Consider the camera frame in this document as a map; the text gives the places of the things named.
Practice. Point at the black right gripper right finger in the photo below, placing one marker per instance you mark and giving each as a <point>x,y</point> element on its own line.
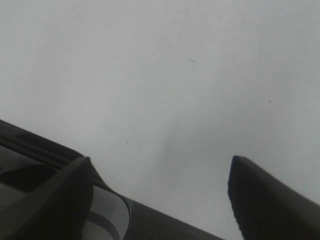
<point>267,209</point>

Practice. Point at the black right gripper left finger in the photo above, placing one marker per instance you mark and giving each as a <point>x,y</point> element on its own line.
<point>56,210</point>

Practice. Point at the white microwave oven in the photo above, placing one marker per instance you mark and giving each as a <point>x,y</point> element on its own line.
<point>161,94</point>

